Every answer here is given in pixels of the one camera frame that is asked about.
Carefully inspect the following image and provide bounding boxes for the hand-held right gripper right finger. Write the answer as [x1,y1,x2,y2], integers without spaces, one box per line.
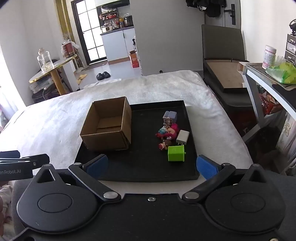
[182,155,270,201]

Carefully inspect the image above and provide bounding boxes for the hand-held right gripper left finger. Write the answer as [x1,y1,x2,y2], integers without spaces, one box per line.
[35,155,122,202]

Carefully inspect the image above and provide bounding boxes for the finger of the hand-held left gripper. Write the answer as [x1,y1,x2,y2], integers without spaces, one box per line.
[0,151,50,168]
[0,162,34,181]

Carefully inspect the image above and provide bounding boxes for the brown cardboard box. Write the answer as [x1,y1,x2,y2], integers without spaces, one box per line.
[80,96,132,152]

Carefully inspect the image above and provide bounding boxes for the green cube charger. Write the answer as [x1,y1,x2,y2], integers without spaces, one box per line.
[168,144,187,163]

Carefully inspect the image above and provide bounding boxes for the white charger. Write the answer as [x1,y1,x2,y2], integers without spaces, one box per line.
[176,130,190,146]

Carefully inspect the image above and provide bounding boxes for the black tray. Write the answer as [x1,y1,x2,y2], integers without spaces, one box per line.
[74,100,200,182]

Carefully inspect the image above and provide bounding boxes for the magenta figurine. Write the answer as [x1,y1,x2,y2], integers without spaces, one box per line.
[166,123,180,140]

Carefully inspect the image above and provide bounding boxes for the red and blue figurine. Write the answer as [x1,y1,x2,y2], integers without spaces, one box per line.
[155,126,170,139]

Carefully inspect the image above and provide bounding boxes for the purple grey cube toy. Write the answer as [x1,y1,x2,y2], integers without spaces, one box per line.
[163,111,178,123]

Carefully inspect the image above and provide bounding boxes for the pile of pale clothes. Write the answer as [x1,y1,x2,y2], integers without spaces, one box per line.
[0,185,13,232]

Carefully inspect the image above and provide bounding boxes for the clutter under round table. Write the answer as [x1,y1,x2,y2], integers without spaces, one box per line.
[29,76,56,102]

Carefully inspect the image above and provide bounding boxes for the round gold-rimmed table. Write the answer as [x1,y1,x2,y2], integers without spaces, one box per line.
[29,54,78,96]

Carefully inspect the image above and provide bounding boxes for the white towel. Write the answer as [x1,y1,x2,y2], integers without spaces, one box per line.
[83,78,122,89]

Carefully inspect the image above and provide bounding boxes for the red basket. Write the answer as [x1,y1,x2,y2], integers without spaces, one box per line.
[259,93,283,115]

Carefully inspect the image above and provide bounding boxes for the clear glass jar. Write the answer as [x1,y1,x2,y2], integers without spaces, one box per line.
[37,48,55,74]

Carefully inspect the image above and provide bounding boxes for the white desk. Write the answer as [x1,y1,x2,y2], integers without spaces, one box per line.
[241,61,296,144]

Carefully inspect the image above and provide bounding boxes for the orange carton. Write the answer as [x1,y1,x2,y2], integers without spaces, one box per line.
[129,50,140,68]

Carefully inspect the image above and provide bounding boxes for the red tin can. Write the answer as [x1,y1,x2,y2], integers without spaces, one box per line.
[61,41,78,60]

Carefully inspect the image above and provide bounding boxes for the green plastic bag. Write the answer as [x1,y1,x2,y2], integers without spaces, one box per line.
[265,56,296,85]

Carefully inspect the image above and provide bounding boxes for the white kitchen cabinet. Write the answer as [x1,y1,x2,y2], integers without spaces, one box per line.
[100,27,137,63]

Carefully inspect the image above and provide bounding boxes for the dark grey panel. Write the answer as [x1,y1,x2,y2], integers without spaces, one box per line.
[201,24,247,70]

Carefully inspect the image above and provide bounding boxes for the pink and white jar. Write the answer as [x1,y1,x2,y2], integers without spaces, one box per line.
[262,45,277,70]

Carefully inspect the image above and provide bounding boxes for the black-framed glass door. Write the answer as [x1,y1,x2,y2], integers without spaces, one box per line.
[71,0,108,66]

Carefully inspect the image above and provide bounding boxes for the grey drawer organiser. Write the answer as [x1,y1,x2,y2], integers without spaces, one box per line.
[284,34,296,66]

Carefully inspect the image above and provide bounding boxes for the black hanging clothes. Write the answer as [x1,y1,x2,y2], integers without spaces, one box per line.
[185,0,230,18]

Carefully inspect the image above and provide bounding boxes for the black frame with brown backing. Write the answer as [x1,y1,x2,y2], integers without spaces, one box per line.
[203,59,250,94]

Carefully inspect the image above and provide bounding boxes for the black door handle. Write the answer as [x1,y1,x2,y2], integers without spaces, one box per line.
[224,4,236,26]

